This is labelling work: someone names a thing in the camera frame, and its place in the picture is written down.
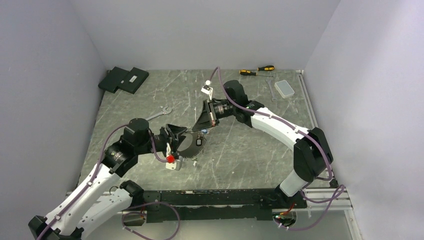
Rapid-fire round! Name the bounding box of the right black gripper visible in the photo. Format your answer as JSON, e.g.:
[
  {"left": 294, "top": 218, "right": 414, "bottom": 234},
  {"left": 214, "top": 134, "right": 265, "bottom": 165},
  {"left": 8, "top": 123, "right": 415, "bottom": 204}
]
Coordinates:
[{"left": 192, "top": 99, "right": 236, "bottom": 132}]

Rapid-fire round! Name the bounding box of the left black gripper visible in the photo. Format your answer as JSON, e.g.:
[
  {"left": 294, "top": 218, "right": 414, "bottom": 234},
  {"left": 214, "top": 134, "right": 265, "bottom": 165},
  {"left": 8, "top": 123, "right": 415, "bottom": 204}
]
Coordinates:
[{"left": 135, "top": 123, "right": 187, "bottom": 157}]

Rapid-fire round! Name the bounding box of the black tag key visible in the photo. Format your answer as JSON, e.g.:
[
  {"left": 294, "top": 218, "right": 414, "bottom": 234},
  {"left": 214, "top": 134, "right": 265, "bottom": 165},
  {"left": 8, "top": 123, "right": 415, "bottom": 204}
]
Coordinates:
[{"left": 195, "top": 137, "right": 203, "bottom": 147}]

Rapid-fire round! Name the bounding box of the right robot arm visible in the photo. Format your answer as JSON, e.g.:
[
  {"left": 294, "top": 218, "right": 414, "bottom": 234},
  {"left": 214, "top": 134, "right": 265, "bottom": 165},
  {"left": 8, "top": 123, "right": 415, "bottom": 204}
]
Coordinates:
[{"left": 192, "top": 80, "right": 334, "bottom": 208}]

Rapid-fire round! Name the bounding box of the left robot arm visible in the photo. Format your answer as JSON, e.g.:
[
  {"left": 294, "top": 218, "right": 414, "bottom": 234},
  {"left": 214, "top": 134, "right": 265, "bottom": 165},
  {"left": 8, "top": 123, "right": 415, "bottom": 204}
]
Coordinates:
[{"left": 28, "top": 118, "right": 188, "bottom": 240}]

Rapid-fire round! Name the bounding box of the silver wrench near left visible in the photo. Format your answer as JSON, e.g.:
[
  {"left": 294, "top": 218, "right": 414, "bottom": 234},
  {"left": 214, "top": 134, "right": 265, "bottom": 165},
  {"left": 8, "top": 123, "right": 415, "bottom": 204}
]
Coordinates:
[{"left": 145, "top": 106, "right": 172, "bottom": 121}]

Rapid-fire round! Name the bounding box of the silver wrench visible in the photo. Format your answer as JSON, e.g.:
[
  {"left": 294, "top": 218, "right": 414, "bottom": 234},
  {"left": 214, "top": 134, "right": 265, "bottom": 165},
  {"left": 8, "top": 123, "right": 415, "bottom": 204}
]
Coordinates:
[
  {"left": 145, "top": 106, "right": 172, "bottom": 121},
  {"left": 265, "top": 79, "right": 278, "bottom": 102}
]

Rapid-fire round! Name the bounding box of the orange black screwdriver lower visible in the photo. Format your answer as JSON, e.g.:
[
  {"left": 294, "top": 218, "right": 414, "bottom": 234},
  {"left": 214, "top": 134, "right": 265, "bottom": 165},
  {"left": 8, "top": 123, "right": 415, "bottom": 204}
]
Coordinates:
[{"left": 239, "top": 69, "right": 274, "bottom": 77}]

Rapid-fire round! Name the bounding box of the orange black screwdriver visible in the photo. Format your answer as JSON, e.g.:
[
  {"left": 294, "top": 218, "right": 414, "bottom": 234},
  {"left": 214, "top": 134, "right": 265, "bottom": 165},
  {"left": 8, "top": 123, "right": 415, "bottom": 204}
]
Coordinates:
[
  {"left": 239, "top": 69, "right": 274, "bottom": 77},
  {"left": 255, "top": 65, "right": 275, "bottom": 72}
]

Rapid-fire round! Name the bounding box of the black flat case right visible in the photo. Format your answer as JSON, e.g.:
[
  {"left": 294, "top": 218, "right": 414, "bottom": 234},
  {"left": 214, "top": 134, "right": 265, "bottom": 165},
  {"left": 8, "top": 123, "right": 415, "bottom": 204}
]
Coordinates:
[{"left": 118, "top": 67, "right": 150, "bottom": 94}]

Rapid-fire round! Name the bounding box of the black flat case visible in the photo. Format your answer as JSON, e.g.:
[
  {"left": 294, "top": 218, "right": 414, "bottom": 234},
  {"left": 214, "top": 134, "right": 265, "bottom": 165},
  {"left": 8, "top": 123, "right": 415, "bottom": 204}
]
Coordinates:
[
  {"left": 118, "top": 67, "right": 150, "bottom": 94},
  {"left": 97, "top": 66, "right": 129, "bottom": 94}
]

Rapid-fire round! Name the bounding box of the silver wrench near right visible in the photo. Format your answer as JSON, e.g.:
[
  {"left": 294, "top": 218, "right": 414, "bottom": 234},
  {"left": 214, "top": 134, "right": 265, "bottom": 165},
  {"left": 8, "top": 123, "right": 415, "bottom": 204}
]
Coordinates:
[{"left": 265, "top": 79, "right": 278, "bottom": 102}]

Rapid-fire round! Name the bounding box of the orange black screwdriver upper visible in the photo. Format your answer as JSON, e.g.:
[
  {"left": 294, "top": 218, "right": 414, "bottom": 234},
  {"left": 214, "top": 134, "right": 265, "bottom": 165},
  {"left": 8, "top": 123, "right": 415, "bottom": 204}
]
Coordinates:
[{"left": 255, "top": 65, "right": 275, "bottom": 72}]

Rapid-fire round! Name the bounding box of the black flat case left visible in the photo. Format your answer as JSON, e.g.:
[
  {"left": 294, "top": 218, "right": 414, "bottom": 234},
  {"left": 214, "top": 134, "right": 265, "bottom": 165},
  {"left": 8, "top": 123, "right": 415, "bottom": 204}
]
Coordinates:
[{"left": 97, "top": 66, "right": 129, "bottom": 94}]

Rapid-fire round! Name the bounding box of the clear plastic box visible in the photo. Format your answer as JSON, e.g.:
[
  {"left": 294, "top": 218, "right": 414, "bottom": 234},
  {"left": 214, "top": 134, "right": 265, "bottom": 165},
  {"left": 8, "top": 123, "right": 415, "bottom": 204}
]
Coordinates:
[{"left": 274, "top": 80, "right": 295, "bottom": 99}]

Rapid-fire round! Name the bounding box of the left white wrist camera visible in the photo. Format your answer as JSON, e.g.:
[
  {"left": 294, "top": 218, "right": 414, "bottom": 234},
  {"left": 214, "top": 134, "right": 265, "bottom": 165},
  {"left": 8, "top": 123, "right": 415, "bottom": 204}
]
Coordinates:
[{"left": 165, "top": 155, "right": 182, "bottom": 171}]

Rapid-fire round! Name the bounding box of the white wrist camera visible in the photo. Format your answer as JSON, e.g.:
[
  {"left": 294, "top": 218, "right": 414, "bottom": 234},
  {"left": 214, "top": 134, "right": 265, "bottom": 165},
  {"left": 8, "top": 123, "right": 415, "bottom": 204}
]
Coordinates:
[
  {"left": 165, "top": 155, "right": 182, "bottom": 171},
  {"left": 200, "top": 80, "right": 214, "bottom": 100}
]

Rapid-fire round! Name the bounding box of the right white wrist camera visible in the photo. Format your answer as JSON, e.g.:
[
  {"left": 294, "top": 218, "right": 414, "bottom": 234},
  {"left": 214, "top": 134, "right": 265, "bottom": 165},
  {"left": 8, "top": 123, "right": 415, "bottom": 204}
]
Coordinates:
[{"left": 200, "top": 80, "right": 214, "bottom": 100}]

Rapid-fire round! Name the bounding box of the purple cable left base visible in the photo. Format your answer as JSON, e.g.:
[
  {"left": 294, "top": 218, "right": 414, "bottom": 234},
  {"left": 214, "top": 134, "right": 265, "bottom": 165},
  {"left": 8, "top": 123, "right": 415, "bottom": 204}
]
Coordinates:
[{"left": 121, "top": 201, "right": 181, "bottom": 240}]

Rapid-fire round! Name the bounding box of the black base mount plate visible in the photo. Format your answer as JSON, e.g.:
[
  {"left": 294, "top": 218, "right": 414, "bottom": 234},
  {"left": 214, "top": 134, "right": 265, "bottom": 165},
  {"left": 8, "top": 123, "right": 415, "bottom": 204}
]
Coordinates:
[{"left": 127, "top": 188, "right": 307, "bottom": 223}]

